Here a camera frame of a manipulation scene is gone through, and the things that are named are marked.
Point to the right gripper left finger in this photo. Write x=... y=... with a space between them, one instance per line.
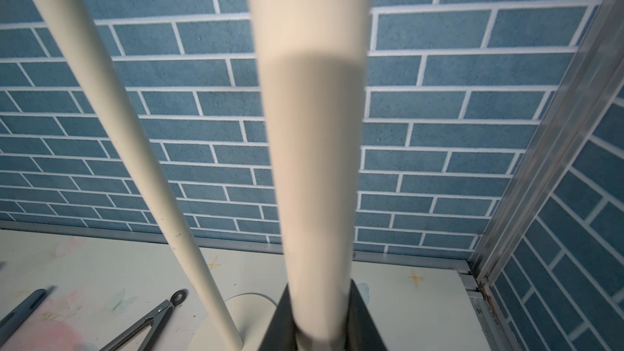
x=280 y=334

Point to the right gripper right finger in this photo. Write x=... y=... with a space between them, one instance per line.
x=362 y=332

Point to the black steel tongs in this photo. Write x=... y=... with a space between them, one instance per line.
x=154 y=322

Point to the blue cream tongs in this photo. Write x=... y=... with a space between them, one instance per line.
x=11 y=322

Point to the cream utensil rack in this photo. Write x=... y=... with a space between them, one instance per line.
x=239 y=323
x=312 y=70

